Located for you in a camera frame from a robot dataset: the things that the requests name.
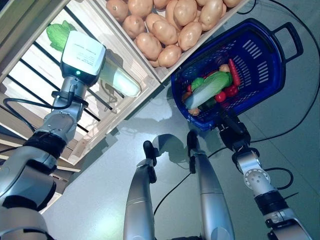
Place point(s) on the black robot pelvis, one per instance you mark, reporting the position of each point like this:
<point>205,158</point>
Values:
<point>175,238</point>

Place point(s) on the wooden slatted crate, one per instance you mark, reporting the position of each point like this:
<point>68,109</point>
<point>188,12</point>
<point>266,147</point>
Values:
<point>117,113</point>

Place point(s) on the blue plastic shopping basket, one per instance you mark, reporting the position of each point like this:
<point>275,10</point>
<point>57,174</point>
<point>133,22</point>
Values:
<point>262,100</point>

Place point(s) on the red toy tomato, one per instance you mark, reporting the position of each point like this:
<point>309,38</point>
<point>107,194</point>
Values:
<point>220,96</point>

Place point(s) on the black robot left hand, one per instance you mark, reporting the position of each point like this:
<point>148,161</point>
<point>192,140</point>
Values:
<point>87,80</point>

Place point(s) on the beige toy onion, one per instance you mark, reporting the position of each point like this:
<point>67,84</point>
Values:
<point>224,68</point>

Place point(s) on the green white napa cabbage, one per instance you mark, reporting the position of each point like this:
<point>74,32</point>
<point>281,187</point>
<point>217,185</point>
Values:
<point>207,87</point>
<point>122,80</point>

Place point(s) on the black robot right foot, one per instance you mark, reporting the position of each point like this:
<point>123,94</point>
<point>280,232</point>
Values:
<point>192,140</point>

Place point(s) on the black robot foot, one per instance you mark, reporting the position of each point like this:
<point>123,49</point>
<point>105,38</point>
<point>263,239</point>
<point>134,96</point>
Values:
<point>148,148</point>
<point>192,140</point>

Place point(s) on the small red toy fruit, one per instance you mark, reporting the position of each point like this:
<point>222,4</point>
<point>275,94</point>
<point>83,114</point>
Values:
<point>189,88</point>

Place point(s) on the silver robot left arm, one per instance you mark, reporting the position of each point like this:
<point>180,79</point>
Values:
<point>60,122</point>

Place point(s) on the black robot left foot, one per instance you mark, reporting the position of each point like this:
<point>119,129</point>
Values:
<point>148,148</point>

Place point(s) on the dark green toy cucumber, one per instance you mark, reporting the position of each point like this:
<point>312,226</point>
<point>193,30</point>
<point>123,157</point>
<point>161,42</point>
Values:
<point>208,103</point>

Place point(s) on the brown toy mushroom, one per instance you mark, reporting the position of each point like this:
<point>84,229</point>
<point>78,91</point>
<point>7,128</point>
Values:
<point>194,111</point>

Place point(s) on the bright green toy lettuce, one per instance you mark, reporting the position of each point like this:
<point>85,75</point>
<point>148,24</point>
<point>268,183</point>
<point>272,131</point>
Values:
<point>197,82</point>

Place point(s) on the wooden display stand frame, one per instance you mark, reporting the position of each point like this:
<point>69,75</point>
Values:
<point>10,125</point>

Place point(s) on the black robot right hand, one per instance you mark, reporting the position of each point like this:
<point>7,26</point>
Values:
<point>237,137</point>

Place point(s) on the wooden potato crate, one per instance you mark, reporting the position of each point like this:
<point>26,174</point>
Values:
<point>130,50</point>

